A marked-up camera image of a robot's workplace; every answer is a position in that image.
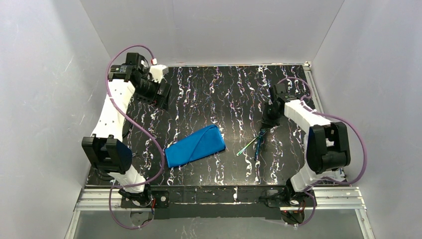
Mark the iridescent fork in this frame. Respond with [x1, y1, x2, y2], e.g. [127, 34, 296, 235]
[236, 135, 260, 156]

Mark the black coiled cable lower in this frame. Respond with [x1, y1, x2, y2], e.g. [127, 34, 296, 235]
[95, 165, 116, 181]

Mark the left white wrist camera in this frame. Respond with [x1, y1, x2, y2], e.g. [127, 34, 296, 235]
[149, 64, 169, 84]

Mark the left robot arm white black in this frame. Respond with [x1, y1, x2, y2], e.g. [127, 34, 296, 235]
[82, 53, 171, 194]

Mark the aluminium frame rail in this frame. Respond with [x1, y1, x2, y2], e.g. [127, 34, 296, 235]
[66, 186, 374, 239]

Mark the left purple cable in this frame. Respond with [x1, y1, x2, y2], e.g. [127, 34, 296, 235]
[105, 44, 166, 231]

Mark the blue cloth napkin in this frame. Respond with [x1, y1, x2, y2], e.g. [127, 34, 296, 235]
[165, 125, 226, 168]

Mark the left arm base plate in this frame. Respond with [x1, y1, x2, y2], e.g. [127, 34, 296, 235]
[118, 189, 169, 209]

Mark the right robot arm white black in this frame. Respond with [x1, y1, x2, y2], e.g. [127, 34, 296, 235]
[261, 84, 351, 199]

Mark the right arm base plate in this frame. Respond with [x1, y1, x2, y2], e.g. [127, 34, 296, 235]
[258, 187, 317, 227]

